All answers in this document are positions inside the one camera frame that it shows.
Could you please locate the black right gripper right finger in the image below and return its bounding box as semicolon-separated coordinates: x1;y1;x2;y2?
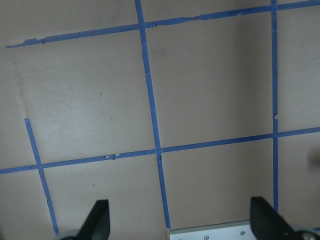
250;196;295;240

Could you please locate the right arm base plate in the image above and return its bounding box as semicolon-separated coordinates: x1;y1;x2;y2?
166;220;256;240

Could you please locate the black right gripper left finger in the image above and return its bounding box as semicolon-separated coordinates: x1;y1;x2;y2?
76;199;111;240

